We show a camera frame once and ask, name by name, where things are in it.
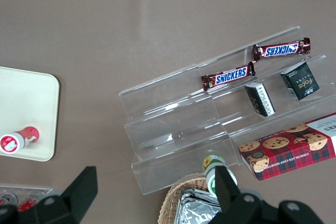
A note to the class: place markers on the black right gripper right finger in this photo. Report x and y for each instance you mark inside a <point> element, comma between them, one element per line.
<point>228,195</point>

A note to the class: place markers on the red plaid cookie box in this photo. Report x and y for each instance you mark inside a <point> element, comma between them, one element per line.
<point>288,153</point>

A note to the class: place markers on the black box gold print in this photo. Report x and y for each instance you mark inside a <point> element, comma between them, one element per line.
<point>302,82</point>

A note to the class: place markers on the clear acrylic step stand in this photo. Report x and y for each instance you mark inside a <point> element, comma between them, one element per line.
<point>288,113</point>
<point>168,129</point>

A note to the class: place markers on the light tan wicker basket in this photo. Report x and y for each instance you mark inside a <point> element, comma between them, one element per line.
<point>170,195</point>

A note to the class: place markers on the black box white label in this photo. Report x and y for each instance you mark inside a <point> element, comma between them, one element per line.
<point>261,99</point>

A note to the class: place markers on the silver foil packet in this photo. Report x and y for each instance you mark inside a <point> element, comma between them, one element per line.
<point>195,209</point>

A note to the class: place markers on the red white drink bottle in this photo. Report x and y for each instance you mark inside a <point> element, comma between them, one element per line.
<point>23,137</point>

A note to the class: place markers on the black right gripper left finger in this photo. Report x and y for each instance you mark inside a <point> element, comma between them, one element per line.
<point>76,195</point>

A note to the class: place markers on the brown Snickers bar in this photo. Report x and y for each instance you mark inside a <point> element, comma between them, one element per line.
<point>231,75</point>
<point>281,49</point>

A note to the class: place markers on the cream plastic tray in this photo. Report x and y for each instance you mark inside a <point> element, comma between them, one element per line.
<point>26,108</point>

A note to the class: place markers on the clear acrylic bottle rack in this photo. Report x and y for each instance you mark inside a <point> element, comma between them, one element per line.
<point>15,188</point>

